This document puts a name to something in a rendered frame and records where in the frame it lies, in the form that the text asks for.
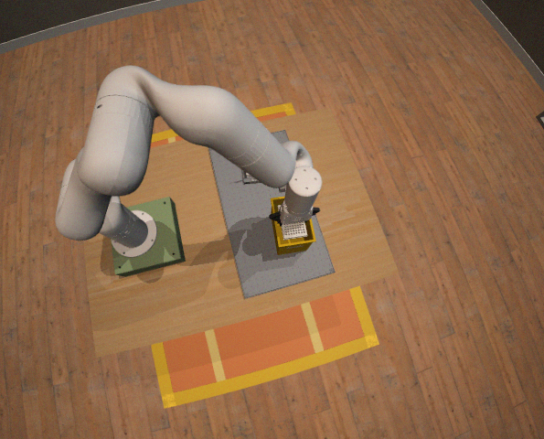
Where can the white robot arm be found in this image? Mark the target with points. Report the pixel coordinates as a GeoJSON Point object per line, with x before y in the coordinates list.
{"type": "Point", "coordinates": [116, 153]}

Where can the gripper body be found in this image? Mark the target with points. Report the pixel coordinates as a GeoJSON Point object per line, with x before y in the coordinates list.
{"type": "Point", "coordinates": [287, 218]}

